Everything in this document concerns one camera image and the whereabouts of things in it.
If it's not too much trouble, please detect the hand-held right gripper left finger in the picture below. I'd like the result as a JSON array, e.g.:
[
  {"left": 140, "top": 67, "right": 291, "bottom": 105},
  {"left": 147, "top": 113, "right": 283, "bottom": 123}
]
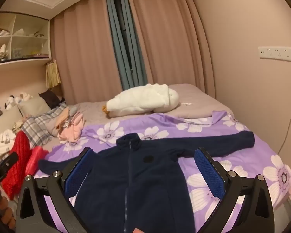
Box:
[{"left": 16, "top": 147, "right": 95, "bottom": 233}]

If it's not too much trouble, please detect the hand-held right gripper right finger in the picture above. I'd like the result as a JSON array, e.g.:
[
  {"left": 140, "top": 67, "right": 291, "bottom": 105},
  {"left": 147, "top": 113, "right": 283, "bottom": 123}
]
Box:
[{"left": 194, "top": 148, "right": 275, "bottom": 233}]

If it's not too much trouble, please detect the navy fleece jacket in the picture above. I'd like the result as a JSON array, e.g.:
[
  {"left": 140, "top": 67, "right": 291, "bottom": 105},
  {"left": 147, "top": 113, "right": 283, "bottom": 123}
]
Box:
[{"left": 38, "top": 130, "right": 255, "bottom": 233}]

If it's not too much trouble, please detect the person's left hand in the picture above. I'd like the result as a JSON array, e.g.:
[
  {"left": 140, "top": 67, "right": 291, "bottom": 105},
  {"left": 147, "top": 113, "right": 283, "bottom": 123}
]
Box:
[{"left": 0, "top": 193, "right": 17, "bottom": 227}]

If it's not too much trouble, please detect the red padded jacket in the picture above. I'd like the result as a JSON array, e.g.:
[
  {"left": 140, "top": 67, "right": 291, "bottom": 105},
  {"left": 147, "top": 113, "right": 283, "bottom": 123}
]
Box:
[{"left": 1, "top": 130, "right": 49, "bottom": 201}]

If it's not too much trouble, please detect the white garment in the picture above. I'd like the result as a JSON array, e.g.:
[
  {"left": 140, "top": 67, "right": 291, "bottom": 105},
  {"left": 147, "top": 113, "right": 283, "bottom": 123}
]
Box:
[{"left": 0, "top": 129, "right": 16, "bottom": 154}]

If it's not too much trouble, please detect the purple floral bedsheet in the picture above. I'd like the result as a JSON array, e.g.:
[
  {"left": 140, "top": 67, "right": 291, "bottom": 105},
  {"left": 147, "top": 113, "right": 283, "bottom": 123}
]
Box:
[{"left": 34, "top": 110, "right": 291, "bottom": 233}]

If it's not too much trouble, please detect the pink folded sweater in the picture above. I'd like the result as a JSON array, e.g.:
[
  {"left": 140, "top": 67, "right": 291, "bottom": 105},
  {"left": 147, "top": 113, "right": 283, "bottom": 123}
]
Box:
[{"left": 58, "top": 120, "right": 85, "bottom": 143}]

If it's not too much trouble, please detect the beige pillow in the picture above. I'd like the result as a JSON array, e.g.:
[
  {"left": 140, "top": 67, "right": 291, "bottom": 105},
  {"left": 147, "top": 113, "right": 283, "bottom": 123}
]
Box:
[
  {"left": 18, "top": 96, "right": 51, "bottom": 118},
  {"left": 0, "top": 105, "right": 23, "bottom": 139}
]

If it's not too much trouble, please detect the light patterned garment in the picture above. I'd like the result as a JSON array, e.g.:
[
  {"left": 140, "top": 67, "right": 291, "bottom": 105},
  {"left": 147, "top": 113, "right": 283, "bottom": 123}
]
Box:
[{"left": 12, "top": 118, "right": 30, "bottom": 134}]

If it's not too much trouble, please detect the plaid pillow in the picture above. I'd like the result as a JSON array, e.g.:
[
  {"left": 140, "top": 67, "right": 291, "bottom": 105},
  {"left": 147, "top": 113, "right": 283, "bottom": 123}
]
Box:
[
  {"left": 21, "top": 116, "right": 54, "bottom": 148},
  {"left": 35, "top": 102, "right": 69, "bottom": 136}
]

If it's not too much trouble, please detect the peach folded garment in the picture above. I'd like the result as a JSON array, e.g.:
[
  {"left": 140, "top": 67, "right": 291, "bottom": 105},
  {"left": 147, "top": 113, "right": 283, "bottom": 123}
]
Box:
[{"left": 55, "top": 108, "right": 71, "bottom": 130}]

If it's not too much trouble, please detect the black and white plush toy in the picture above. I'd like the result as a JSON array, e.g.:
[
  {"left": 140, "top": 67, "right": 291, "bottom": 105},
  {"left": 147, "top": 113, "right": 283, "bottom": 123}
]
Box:
[{"left": 5, "top": 95, "right": 17, "bottom": 110}]

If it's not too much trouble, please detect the grey and white plush toy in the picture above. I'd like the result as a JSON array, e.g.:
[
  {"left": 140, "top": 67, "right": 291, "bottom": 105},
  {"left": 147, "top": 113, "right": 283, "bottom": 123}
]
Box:
[{"left": 15, "top": 92, "right": 33, "bottom": 104}]

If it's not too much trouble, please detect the mauve bedspread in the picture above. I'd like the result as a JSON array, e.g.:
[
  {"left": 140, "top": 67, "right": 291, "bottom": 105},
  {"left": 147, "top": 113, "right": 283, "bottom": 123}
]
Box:
[{"left": 42, "top": 84, "right": 234, "bottom": 151}]

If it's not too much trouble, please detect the dark brown pillow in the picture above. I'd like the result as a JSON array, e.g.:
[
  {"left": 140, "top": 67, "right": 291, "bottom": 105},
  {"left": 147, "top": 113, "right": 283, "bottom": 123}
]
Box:
[{"left": 38, "top": 89, "right": 66, "bottom": 110}]

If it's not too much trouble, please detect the white goose plush toy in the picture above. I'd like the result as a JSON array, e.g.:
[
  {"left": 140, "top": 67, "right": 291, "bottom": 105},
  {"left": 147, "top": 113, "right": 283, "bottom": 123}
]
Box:
[{"left": 102, "top": 83, "right": 180, "bottom": 119}]

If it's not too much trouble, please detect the straw-coloured tassel hanging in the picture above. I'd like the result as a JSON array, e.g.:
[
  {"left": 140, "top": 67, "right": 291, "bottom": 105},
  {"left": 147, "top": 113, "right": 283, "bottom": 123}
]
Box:
[{"left": 46, "top": 59, "right": 61, "bottom": 89}]

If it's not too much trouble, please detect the grey-blue curtain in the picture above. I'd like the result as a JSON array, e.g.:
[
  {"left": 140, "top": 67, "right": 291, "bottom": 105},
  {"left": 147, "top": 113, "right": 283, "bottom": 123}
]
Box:
[{"left": 105, "top": 0, "right": 148, "bottom": 90}]

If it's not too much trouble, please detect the cream plush toy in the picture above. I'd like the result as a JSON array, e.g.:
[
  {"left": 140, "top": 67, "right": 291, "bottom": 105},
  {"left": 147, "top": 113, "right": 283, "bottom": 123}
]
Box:
[{"left": 0, "top": 43, "right": 10, "bottom": 64}]

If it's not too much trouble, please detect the pink curtain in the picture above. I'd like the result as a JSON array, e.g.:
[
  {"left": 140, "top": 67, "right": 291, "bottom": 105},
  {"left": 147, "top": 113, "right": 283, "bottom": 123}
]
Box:
[
  {"left": 125, "top": 0, "right": 215, "bottom": 100},
  {"left": 50, "top": 0, "right": 123, "bottom": 105}
]

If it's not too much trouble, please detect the white power strip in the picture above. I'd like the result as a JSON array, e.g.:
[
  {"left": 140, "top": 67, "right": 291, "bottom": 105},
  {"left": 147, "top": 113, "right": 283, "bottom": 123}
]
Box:
[{"left": 258, "top": 46, "right": 291, "bottom": 59}]

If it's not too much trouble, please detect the dark window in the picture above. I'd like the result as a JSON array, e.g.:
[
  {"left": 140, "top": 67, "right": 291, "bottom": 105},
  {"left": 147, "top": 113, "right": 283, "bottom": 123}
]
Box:
[{"left": 114, "top": 0, "right": 134, "bottom": 78}]

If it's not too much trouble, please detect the white wall shelf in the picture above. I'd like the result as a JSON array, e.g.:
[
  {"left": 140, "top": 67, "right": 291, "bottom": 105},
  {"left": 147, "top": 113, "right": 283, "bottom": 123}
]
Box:
[{"left": 0, "top": 11, "right": 51, "bottom": 74}]

